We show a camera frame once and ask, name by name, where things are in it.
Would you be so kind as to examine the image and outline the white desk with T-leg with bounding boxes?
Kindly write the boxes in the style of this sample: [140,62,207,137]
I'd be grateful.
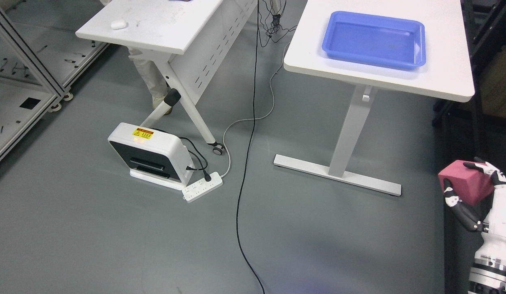
[273,0,475,196]

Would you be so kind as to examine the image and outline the pink block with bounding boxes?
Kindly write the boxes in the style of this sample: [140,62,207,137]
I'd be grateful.
[438,160,494,205]

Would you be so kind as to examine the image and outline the person leg beige trousers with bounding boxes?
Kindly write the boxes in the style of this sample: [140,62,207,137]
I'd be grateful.
[128,48,170,109]

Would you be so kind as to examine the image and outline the aluminium frame rack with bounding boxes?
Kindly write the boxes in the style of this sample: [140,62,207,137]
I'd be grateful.
[0,0,107,161]

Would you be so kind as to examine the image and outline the white power strip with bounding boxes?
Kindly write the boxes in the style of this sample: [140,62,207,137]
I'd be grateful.
[182,172,223,203]

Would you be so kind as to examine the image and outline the white folding table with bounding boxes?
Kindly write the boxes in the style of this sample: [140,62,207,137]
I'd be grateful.
[76,0,257,156]

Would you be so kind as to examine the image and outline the black long cable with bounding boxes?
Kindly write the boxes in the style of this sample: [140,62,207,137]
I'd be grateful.
[236,0,266,294]

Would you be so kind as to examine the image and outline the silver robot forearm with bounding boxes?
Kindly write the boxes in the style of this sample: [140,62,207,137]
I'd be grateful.
[467,256,506,294]

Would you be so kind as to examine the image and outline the white box device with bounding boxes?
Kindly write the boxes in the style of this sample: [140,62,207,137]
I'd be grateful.
[107,122,195,190]

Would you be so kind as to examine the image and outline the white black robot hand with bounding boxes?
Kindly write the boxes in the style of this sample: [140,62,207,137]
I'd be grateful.
[439,158,506,268]

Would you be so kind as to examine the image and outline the blue tray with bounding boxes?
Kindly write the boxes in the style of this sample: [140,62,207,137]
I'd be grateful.
[321,11,427,70]

